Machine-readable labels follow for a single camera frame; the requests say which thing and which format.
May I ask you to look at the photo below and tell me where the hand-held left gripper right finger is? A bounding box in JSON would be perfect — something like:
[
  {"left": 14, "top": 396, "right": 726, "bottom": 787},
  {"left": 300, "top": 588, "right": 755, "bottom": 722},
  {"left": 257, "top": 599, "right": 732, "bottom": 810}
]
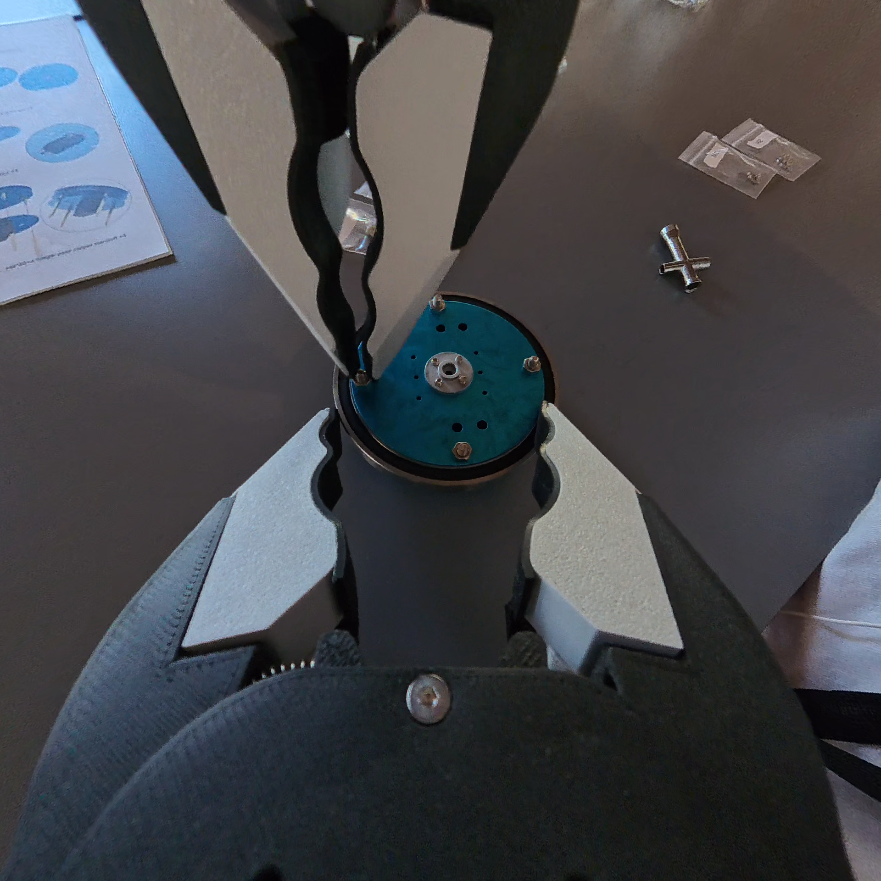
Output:
[{"left": 508, "top": 405, "right": 686, "bottom": 677}]

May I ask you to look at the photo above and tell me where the clear bag with long screw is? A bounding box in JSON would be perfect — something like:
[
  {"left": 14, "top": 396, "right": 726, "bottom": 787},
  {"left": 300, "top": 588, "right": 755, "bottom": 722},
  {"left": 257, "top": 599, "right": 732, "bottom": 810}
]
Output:
[{"left": 340, "top": 184, "right": 381, "bottom": 257}]

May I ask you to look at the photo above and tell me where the printed instruction sheet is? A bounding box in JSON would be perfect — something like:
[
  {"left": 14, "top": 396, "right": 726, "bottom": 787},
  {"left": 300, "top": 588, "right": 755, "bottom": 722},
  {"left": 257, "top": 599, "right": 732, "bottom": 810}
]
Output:
[{"left": 0, "top": 15, "right": 175, "bottom": 307}]

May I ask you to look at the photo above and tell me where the dark grey desk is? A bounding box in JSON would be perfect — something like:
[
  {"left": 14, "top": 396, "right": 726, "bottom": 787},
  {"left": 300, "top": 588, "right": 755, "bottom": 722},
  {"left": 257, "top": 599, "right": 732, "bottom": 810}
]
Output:
[{"left": 0, "top": 0, "right": 881, "bottom": 871}]

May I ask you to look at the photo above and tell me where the clear bag with small nuts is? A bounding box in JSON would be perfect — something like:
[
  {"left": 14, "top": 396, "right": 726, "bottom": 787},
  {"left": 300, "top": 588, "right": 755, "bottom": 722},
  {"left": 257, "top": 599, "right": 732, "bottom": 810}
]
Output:
[
  {"left": 677, "top": 130, "right": 776, "bottom": 201},
  {"left": 723, "top": 117, "right": 822, "bottom": 183}
]

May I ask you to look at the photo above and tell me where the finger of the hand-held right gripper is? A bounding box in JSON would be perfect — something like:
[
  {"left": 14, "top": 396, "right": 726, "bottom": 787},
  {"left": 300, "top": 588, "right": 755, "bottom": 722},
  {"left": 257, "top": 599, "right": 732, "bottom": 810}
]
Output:
[
  {"left": 346, "top": 10, "right": 492, "bottom": 381},
  {"left": 141, "top": 0, "right": 370, "bottom": 381}
]

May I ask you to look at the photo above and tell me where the metal cross wrench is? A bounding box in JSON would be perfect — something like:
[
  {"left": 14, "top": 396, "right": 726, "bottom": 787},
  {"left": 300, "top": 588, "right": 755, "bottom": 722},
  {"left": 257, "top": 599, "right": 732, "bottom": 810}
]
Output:
[{"left": 657, "top": 223, "right": 714, "bottom": 297}]

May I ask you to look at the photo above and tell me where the black strap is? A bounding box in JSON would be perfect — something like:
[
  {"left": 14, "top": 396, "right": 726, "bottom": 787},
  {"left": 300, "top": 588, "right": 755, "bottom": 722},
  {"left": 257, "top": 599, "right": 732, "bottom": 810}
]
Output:
[{"left": 798, "top": 685, "right": 881, "bottom": 806}]

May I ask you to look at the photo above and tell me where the blue disc with metal ring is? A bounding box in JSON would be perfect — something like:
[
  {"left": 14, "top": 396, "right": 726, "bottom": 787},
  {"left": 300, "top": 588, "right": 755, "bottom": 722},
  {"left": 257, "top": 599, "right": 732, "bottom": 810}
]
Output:
[{"left": 332, "top": 292, "right": 557, "bottom": 491}]

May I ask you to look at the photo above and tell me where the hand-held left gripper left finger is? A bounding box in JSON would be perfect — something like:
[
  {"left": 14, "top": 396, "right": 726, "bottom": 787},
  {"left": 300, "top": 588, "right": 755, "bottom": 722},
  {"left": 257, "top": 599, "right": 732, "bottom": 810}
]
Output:
[{"left": 181, "top": 409, "right": 346, "bottom": 653}]

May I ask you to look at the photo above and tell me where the person's white shirt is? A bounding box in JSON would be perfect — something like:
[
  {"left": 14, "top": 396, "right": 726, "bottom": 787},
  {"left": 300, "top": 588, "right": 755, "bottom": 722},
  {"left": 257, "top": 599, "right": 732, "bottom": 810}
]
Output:
[{"left": 760, "top": 475, "right": 881, "bottom": 881}]

